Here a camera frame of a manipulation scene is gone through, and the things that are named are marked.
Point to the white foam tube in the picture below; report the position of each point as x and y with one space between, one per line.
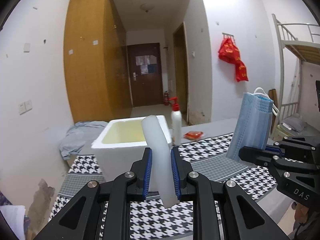
158 138

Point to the metal bunk bed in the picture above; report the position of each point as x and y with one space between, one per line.
297 45

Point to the wooden wardrobe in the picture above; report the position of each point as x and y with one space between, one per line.
95 62

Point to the ceiling lamp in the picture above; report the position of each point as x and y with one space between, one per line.
146 7

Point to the operator hand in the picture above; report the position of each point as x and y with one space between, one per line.
302 216

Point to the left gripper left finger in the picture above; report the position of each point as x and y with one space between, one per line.
102 211

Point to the blue face masks stack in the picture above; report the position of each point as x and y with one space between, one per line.
253 124

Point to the dark brown entrance door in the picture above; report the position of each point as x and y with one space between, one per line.
145 74

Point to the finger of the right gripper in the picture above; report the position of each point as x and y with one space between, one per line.
295 145
290 159

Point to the red fire extinguisher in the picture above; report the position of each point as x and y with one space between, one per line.
166 98

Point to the red snack packet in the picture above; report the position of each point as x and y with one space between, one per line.
193 135

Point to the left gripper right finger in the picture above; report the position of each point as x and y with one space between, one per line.
220 210

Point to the light blue cloth heap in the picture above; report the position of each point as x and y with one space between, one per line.
78 135

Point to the white styrofoam box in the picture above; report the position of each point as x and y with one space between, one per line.
118 146

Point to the wall socket pair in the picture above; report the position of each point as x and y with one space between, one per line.
25 107

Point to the white red pump bottle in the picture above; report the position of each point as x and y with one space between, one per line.
176 118

